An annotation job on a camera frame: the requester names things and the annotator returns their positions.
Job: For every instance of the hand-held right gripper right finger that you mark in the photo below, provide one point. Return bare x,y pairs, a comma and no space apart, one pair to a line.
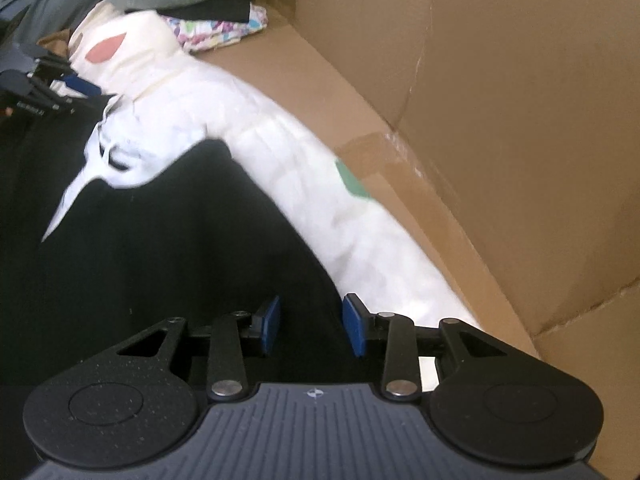
355,325

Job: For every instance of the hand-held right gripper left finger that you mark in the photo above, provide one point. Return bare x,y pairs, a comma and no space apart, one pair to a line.
267,325

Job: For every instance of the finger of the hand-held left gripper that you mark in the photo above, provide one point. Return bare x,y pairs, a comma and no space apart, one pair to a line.
82,87
42,57

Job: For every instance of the black skull-print sweater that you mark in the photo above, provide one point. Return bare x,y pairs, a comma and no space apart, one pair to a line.
175,240

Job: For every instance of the cream bear-print quilt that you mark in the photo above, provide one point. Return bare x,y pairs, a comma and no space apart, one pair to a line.
300,185

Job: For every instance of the colourful patterned cloth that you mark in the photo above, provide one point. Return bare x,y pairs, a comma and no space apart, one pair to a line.
220,32

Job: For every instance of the cardboard box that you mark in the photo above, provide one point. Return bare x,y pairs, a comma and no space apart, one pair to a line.
500,110

